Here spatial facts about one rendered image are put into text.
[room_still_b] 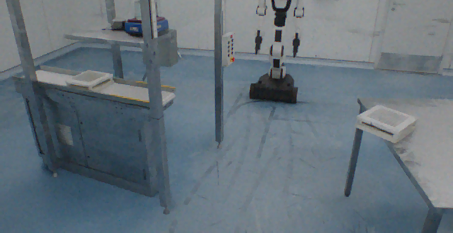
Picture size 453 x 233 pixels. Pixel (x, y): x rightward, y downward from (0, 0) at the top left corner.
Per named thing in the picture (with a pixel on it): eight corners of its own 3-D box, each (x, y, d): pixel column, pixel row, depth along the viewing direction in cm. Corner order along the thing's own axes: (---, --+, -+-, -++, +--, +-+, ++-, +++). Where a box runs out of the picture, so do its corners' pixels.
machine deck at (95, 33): (177, 35, 226) (176, 29, 224) (144, 49, 194) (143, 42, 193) (103, 27, 248) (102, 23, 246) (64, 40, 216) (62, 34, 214)
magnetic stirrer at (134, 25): (170, 30, 223) (169, 15, 219) (151, 37, 205) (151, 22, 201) (144, 27, 230) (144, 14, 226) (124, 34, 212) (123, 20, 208)
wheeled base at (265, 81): (260, 81, 482) (260, 58, 468) (297, 84, 470) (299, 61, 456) (251, 98, 426) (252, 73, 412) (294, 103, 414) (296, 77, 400)
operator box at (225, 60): (234, 61, 302) (235, 32, 291) (227, 66, 288) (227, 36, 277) (228, 60, 304) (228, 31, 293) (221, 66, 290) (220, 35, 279)
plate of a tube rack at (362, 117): (417, 121, 189) (418, 117, 188) (398, 135, 174) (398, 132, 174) (377, 107, 206) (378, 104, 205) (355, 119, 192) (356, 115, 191)
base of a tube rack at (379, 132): (415, 129, 191) (417, 125, 190) (396, 144, 177) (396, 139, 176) (376, 114, 208) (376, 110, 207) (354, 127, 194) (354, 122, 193)
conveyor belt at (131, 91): (175, 99, 241) (175, 93, 239) (155, 114, 220) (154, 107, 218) (39, 75, 289) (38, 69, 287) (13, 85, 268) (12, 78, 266)
